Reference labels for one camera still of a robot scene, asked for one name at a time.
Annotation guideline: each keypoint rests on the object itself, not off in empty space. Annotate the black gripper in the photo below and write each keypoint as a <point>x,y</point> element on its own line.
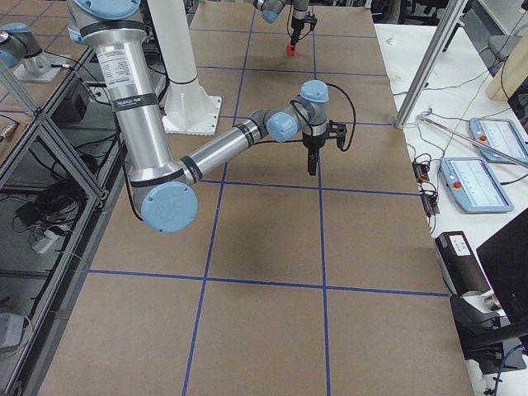
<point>298,20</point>
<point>312,143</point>

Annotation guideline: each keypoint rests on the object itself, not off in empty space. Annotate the red block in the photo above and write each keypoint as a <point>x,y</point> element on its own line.
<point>290,50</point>

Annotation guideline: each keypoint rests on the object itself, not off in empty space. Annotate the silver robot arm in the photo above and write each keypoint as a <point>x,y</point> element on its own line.
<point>271,9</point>
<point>162,185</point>

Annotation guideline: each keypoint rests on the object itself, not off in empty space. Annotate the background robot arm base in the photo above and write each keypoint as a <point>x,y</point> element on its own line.
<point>21,52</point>

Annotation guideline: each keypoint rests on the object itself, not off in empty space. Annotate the small electronics board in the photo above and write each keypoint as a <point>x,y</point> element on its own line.
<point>421,166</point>

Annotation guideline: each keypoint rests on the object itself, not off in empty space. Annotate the near teach pendant tablet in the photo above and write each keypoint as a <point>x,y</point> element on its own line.
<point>474,186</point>

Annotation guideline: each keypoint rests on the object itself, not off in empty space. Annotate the teach pendant tablet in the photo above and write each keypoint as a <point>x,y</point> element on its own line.
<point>474,186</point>
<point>499,134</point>

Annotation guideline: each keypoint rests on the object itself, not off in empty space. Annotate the black box with label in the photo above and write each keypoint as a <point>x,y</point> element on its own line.
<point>459,266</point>

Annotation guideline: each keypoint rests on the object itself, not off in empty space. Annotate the far teach pendant tablet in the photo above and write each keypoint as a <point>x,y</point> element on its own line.
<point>499,134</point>

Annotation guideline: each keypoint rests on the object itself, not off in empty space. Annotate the black monitor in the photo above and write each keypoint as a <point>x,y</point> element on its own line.
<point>504,260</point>

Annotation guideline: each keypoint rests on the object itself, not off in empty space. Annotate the grey power adapter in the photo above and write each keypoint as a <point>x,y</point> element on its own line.
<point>12,326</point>

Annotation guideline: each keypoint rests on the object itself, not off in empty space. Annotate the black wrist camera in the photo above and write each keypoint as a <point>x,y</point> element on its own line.
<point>311,20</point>
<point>338,132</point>

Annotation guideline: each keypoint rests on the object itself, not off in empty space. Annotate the metal rod with handle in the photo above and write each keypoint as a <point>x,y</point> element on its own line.
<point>492,155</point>

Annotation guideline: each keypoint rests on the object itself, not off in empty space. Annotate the white central pedestal column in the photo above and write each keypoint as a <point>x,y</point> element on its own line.
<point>188,109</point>

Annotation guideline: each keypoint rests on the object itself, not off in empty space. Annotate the aluminium frame post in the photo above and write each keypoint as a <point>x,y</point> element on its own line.
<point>438,42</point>

